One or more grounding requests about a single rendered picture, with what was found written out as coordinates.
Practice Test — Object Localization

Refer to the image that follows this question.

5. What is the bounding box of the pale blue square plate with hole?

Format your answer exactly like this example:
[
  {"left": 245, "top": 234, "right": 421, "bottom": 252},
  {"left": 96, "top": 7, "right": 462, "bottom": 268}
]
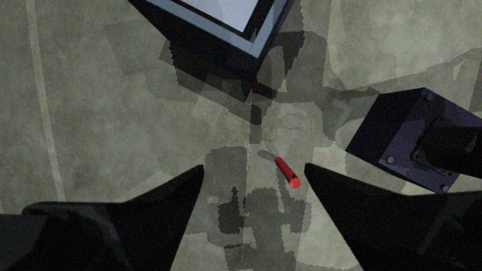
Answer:
[{"left": 178, "top": 0, "right": 269, "bottom": 41}]

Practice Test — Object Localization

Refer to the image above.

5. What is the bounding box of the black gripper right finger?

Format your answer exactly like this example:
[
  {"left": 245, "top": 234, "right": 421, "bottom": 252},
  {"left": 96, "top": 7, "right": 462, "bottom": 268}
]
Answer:
[{"left": 304, "top": 163, "right": 482, "bottom": 271}]

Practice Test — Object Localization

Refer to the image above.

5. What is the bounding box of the red peg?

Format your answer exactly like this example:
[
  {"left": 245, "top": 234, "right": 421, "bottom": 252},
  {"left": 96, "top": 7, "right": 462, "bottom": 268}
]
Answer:
[{"left": 275, "top": 157, "right": 301, "bottom": 188}]

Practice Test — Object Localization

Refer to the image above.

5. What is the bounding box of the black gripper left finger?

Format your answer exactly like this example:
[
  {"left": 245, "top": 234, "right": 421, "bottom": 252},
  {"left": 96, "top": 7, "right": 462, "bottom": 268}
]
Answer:
[{"left": 22, "top": 165, "right": 204, "bottom": 271}]

